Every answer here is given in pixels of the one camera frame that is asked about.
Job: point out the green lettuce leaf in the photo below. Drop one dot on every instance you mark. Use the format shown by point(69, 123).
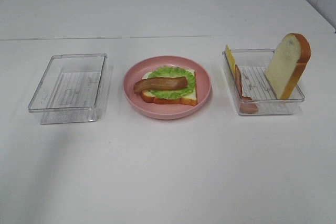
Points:
point(174, 72)

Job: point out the clear left plastic tray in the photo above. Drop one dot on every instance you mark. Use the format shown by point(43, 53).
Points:
point(73, 89)

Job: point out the clear right plastic tray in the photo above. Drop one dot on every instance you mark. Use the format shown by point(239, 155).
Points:
point(252, 64)

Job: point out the clear plastic tray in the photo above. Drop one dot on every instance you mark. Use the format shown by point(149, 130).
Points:
point(73, 89)
point(252, 64)

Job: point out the pink round plate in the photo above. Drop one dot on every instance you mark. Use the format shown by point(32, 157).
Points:
point(166, 111)

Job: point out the yellow cheese slice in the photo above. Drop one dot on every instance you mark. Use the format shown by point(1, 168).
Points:
point(231, 60)

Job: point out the bread slice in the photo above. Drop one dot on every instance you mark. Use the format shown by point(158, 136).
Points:
point(287, 65)
point(185, 101)

